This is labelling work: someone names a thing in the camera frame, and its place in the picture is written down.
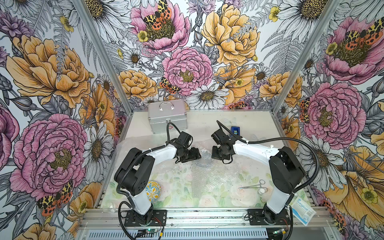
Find clear bubble wrap sheet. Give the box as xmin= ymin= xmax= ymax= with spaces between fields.
xmin=150 ymin=141 xmax=273 ymax=208

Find blue yellow patterned bowl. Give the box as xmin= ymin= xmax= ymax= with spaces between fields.
xmin=197 ymin=150 xmax=214 ymax=168

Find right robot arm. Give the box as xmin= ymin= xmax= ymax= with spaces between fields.
xmin=211 ymin=129 xmax=305 ymax=225

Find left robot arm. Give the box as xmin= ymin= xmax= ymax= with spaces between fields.
xmin=114 ymin=132 xmax=201 ymax=226

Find blue tape dispenser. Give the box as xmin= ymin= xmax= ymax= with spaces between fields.
xmin=231 ymin=126 xmax=242 ymax=139

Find silver aluminium case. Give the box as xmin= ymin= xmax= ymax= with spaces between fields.
xmin=148 ymin=100 xmax=188 ymax=134

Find silver scissors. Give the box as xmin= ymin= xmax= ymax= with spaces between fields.
xmin=239 ymin=180 xmax=266 ymax=189

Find upside-down yellow blue bowl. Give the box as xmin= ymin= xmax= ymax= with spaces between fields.
xmin=146 ymin=181 xmax=162 ymax=204

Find white blue packet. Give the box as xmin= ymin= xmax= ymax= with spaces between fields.
xmin=290 ymin=195 xmax=317 ymax=227

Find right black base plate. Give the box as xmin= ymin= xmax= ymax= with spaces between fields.
xmin=247 ymin=209 xmax=291 ymax=226

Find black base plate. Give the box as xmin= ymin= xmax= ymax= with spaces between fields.
xmin=247 ymin=209 xmax=291 ymax=226
xmin=124 ymin=210 xmax=168 ymax=227

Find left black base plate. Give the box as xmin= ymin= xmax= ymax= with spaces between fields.
xmin=124 ymin=210 xmax=168 ymax=227

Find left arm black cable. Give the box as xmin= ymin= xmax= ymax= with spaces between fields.
xmin=115 ymin=121 xmax=187 ymax=240

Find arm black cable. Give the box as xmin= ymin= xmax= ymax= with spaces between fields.
xmin=115 ymin=121 xmax=187 ymax=240
xmin=215 ymin=119 xmax=320 ymax=240

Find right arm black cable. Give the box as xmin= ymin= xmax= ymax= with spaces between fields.
xmin=215 ymin=119 xmax=320 ymax=240

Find aluminium front rail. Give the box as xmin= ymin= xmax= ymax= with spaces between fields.
xmin=78 ymin=207 xmax=334 ymax=229

